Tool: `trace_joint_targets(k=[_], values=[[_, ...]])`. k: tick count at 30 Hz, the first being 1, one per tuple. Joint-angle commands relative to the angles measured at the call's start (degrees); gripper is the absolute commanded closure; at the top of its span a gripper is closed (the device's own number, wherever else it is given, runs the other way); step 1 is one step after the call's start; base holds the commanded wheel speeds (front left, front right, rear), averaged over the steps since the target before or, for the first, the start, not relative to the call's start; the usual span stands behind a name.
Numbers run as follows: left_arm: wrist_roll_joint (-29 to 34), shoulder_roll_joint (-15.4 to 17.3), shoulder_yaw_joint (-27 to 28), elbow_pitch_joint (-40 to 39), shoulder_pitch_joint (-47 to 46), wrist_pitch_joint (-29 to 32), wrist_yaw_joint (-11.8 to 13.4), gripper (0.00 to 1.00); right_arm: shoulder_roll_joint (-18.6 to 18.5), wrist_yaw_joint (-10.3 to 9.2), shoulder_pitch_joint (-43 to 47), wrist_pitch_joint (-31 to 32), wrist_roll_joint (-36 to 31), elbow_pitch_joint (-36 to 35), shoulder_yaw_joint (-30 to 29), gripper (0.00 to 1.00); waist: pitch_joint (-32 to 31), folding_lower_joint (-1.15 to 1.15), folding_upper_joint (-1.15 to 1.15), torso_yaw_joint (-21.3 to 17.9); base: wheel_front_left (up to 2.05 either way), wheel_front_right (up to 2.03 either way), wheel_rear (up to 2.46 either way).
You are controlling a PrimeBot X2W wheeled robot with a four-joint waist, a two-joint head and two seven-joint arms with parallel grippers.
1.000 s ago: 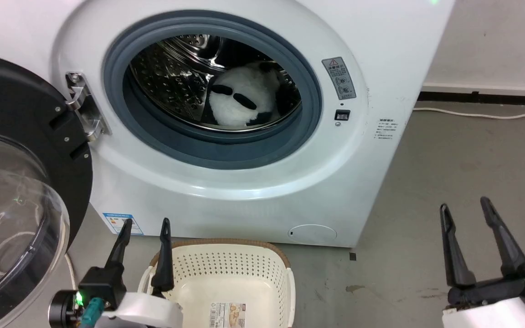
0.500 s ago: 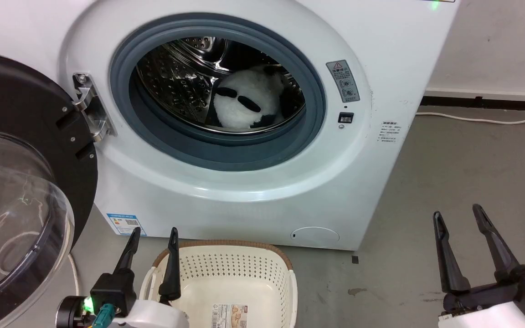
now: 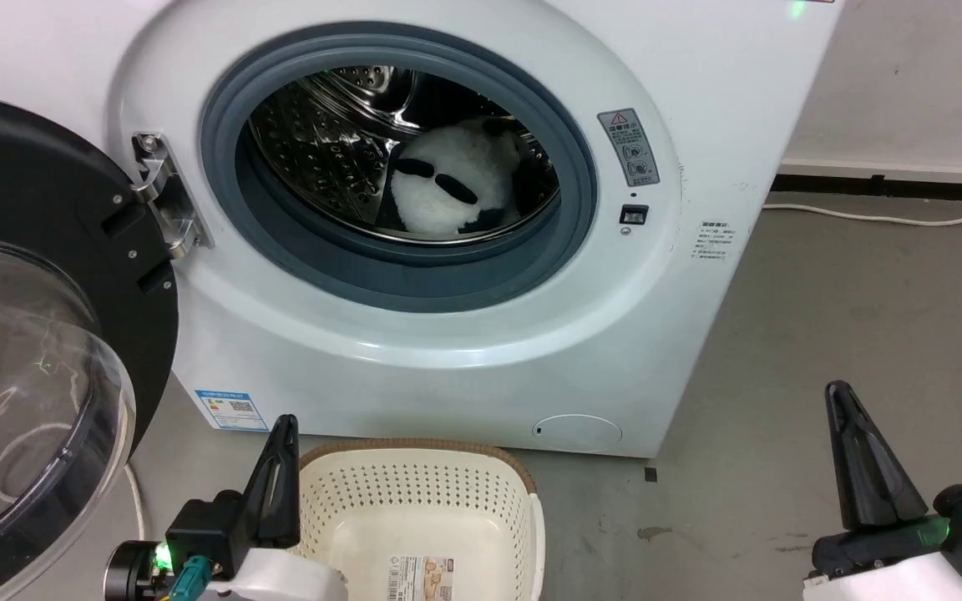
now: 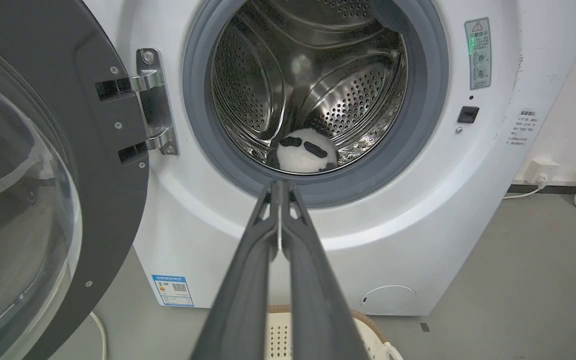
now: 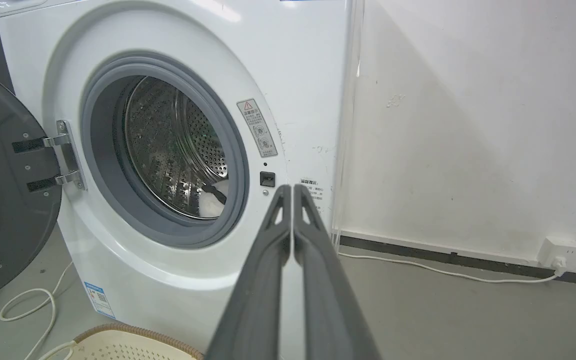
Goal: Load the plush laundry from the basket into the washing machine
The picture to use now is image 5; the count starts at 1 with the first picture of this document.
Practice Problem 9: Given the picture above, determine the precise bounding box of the white plush toy in drum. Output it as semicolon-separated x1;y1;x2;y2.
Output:
197;180;230;219

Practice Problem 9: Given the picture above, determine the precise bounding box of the white front-load washing machine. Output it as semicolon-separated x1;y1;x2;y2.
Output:
0;0;353;353

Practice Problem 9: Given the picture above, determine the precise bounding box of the white wall socket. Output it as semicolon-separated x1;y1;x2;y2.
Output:
537;236;576;271

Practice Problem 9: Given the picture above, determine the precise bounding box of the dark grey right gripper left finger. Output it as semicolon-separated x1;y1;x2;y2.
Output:
206;184;292;360

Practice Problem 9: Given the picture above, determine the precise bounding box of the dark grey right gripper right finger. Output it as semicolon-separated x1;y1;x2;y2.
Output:
293;184;382;360

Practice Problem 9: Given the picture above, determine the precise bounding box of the white looped cable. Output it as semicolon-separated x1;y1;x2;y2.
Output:
0;260;75;360

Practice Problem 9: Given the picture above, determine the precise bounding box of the dark grey washing machine door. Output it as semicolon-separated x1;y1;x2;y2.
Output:
0;64;71;307

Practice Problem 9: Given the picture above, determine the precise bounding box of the white power cable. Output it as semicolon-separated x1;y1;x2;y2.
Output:
338;251;567;284

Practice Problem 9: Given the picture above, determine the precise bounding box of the cream laundry basket brown rim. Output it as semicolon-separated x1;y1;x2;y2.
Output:
67;322;204;360

